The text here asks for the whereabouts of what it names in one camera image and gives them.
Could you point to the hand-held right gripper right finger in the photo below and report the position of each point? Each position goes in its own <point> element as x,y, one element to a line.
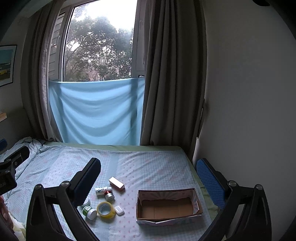
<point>211,183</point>

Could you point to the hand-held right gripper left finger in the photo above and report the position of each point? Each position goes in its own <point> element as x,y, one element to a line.
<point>89,179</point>

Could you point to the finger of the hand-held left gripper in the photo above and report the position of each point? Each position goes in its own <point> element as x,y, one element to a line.
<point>18,154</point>

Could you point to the white pill bottle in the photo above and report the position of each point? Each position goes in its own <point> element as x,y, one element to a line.
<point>101,191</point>

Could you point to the yellow tape roll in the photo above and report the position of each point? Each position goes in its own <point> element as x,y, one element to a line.
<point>105,214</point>

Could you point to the white bottle cap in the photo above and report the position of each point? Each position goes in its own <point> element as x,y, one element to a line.
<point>119,210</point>

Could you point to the paper-wrapped cardboard box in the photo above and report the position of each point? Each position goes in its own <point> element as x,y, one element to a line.
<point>166,206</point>

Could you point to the light blue crumpled blanket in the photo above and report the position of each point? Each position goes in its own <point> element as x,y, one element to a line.
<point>27,144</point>

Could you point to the red silver-capped jar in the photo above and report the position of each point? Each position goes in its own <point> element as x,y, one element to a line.
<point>109,195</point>

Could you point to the rose gold small box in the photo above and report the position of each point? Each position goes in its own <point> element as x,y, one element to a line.
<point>116,184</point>

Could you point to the green white-capped bottle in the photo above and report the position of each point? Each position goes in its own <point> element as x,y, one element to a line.
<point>90,212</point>

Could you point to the wooden shelf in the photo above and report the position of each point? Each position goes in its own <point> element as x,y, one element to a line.
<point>2,116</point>

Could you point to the light blue hanging cloth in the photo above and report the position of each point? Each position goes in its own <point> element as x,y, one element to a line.
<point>97,111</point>

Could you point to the grey curtain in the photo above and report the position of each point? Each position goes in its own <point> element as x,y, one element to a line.
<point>171,81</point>
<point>39,81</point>

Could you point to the window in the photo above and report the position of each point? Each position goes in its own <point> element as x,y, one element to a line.
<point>99,41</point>

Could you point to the framed wall picture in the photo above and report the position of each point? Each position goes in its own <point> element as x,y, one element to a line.
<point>7,64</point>

